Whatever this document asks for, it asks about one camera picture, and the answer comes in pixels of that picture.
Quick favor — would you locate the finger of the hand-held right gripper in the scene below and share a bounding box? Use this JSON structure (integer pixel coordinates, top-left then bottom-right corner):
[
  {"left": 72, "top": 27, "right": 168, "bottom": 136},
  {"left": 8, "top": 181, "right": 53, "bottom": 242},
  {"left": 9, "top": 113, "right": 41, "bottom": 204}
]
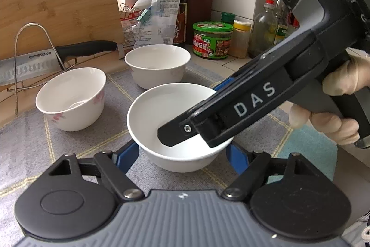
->
[
  {"left": 212, "top": 77, "right": 236, "bottom": 93},
  {"left": 157, "top": 108, "right": 209, "bottom": 148}
]

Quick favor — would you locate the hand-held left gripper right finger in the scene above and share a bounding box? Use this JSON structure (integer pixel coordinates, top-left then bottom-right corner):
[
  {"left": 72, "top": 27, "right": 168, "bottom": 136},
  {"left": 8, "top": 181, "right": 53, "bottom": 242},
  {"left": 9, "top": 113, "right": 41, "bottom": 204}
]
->
[{"left": 221, "top": 141, "right": 328, "bottom": 202}]

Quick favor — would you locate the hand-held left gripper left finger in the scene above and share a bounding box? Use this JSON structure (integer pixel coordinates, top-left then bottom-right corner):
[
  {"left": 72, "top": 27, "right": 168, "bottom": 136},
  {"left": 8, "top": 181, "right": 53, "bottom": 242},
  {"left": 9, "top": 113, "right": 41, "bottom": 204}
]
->
[{"left": 48, "top": 139, "right": 145, "bottom": 202}]

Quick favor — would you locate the white pink floral bowl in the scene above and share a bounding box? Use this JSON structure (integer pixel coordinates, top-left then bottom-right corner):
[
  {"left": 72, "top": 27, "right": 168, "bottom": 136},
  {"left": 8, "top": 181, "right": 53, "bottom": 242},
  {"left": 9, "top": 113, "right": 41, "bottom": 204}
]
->
[
  {"left": 126, "top": 83, "right": 234, "bottom": 173},
  {"left": 35, "top": 67, "right": 107, "bottom": 132}
]

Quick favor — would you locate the plain white bowl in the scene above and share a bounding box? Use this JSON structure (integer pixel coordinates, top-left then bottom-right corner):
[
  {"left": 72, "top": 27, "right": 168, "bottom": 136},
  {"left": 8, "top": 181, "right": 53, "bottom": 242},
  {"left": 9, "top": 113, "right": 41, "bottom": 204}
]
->
[{"left": 124, "top": 44, "right": 191, "bottom": 90}]

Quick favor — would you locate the person's right hand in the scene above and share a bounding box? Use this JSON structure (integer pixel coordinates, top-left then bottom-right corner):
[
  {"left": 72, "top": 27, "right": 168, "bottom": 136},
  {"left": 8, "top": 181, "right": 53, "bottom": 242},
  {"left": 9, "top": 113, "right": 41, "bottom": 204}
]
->
[{"left": 289, "top": 54, "right": 370, "bottom": 147}]

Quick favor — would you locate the green lidded sauce jar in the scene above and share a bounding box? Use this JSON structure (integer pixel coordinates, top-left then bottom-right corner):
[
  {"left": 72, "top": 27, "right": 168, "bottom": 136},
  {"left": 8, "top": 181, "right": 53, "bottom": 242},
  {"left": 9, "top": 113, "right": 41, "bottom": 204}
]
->
[{"left": 192, "top": 21, "right": 234, "bottom": 60}]

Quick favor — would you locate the yellow lidded spice jar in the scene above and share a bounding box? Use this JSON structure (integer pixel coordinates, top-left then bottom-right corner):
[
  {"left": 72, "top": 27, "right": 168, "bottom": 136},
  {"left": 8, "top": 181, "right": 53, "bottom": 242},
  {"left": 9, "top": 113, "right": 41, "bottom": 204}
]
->
[{"left": 233, "top": 19, "right": 253, "bottom": 59}]

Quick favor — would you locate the red capped glass bottle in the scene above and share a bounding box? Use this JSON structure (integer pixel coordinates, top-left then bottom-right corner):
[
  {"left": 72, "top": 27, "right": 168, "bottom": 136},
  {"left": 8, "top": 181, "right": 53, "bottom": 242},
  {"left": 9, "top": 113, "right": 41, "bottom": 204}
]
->
[{"left": 248, "top": 0, "right": 278, "bottom": 59}]

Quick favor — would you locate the red label bottle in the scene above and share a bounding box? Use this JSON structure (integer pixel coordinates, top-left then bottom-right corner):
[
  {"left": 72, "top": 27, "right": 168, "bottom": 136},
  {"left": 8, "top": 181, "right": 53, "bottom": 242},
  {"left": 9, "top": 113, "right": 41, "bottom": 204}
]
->
[{"left": 289, "top": 10, "right": 300, "bottom": 31}]

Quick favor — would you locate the teal mat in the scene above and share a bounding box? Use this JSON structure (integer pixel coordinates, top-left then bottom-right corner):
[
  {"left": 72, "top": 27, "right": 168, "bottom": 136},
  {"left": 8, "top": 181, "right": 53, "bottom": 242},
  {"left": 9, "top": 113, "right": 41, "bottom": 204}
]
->
[{"left": 266, "top": 123, "right": 339, "bottom": 187}]

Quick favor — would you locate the white printed plastic bag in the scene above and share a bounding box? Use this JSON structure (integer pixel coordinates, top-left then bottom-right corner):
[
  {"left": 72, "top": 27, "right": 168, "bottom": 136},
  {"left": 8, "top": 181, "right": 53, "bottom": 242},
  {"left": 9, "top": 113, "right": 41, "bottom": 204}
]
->
[{"left": 131, "top": 0, "right": 181, "bottom": 50}]

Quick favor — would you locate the dark red knife holder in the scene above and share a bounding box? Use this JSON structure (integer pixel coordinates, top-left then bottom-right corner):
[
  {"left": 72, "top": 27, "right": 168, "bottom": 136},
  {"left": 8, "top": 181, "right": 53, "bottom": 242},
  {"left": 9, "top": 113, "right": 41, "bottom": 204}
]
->
[{"left": 181, "top": 0, "right": 216, "bottom": 47}]

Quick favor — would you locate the grey checked cloth mat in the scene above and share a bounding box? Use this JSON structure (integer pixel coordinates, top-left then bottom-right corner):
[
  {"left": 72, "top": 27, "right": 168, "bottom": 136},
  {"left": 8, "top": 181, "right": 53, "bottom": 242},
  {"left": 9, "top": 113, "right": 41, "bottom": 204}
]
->
[{"left": 0, "top": 62, "right": 293, "bottom": 199}]

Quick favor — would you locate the teal bag clip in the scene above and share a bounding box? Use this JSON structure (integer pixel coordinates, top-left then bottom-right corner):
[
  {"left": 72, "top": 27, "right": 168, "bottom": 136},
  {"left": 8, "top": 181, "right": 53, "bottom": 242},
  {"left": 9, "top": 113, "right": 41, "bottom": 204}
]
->
[{"left": 137, "top": 8, "right": 153, "bottom": 24}]

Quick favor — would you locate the red and white bag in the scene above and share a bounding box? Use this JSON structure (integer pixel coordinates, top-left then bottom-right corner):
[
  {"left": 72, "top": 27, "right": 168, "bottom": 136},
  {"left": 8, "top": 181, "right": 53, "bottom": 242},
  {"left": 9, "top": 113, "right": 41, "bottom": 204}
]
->
[{"left": 118, "top": 0, "right": 157, "bottom": 60}]

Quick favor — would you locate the bamboo cutting board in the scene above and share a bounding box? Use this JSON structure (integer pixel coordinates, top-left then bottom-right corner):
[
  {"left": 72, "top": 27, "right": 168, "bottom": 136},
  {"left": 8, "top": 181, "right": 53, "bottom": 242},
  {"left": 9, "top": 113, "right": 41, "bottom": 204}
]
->
[{"left": 0, "top": 0, "right": 125, "bottom": 61}]

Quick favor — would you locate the black handled cleaver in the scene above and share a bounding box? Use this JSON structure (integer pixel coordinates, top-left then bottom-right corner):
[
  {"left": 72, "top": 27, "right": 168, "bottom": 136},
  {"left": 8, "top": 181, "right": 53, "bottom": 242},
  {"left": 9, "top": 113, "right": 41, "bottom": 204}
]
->
[{"left": 0, "top": 40, "right": 118, "bottom": 86}]

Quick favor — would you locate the metal wire rack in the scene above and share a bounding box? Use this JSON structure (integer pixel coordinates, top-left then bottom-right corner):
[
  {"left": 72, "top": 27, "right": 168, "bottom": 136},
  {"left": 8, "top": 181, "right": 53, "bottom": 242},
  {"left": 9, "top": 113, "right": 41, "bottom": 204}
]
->
[{"left": 6, "top": 22, "right": 78, "bottom": 116}]

